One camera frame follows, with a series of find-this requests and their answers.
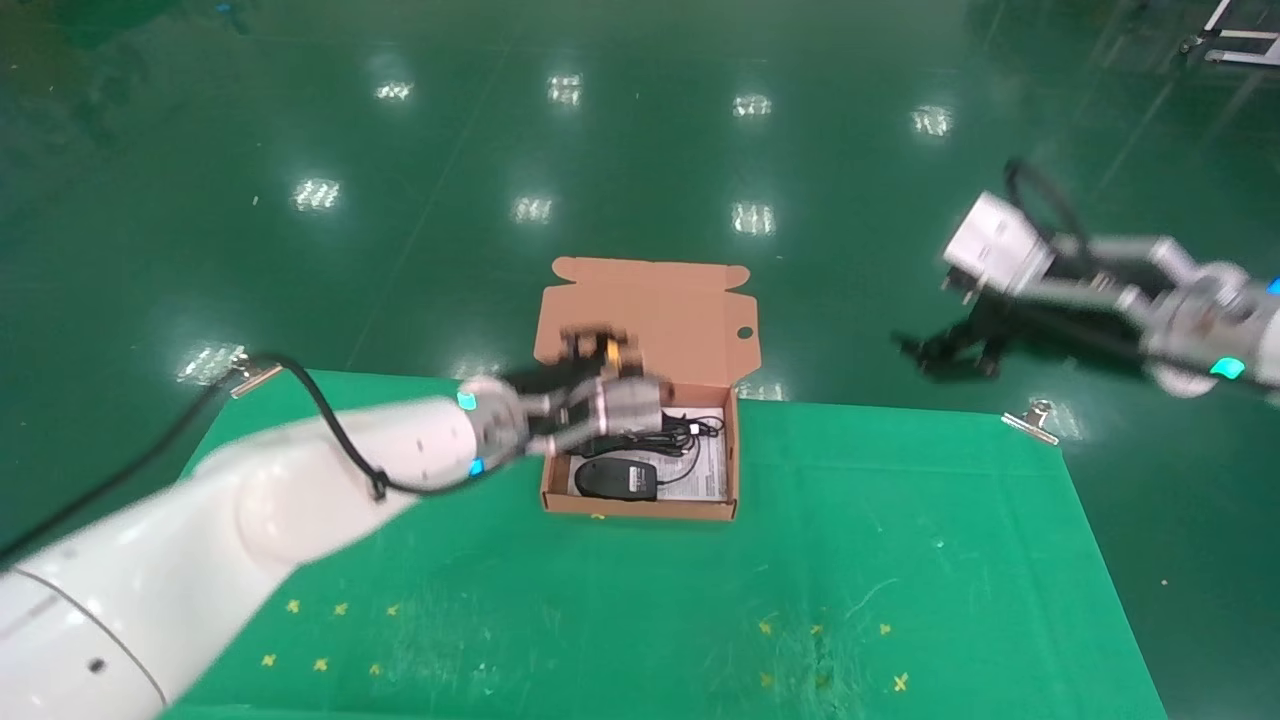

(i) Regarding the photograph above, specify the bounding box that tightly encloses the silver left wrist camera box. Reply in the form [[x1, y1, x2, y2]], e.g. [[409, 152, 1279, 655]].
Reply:
[[540, 375, 673, 456]]

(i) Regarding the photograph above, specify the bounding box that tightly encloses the orange cardboard box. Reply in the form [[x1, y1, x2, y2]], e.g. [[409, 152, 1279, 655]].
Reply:
[[533, 257, 761, 522]]

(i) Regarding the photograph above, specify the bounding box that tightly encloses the white printed leaflet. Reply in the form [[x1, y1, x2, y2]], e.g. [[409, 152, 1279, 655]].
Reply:
[[566, 405, 728, 501]]

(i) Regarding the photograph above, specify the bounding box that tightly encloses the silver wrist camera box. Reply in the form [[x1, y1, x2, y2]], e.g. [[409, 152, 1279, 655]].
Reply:
[[940, 190, 1201, 313], [540, 375, 673, 456]]

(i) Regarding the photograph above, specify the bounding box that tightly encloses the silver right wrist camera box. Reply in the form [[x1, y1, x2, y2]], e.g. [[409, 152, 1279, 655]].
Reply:
[[940, 190, 1201, 313]]

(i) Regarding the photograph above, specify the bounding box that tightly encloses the black wired mouse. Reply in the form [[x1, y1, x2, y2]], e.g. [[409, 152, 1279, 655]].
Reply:
[[575, 440, 706, 502]]

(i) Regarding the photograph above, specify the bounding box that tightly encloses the silver binder clip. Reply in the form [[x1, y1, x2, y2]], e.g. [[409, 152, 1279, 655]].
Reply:
[[1000, 398, 1061, 446], [230, 350, 284, 399]]

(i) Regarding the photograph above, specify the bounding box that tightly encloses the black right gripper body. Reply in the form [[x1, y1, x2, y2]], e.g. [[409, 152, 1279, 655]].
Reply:
[[975, 295, 1151, 376]]

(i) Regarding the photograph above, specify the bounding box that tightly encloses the green table mat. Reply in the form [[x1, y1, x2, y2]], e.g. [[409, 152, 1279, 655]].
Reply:
[[25, 368, 1171, 720]]

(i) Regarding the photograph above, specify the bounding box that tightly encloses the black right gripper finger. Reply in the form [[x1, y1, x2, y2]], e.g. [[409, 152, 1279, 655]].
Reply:
[[893, 322, 986, 359], [918, 355, 1003, 383]]

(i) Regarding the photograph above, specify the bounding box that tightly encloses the white metal frame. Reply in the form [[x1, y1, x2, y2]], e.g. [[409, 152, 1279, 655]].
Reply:
[[1178, 0, 1280, 68]]

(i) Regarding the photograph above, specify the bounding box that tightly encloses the black data cable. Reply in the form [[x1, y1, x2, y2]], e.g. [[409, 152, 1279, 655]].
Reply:
[[600, 410, 725, 459]]

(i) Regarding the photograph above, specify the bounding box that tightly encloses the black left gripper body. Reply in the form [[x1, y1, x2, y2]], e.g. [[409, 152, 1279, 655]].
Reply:
[[575, 428, 666, 459]]

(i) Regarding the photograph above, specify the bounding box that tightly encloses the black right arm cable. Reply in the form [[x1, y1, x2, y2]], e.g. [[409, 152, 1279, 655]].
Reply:
[[1003, 158, 1096, 256]]

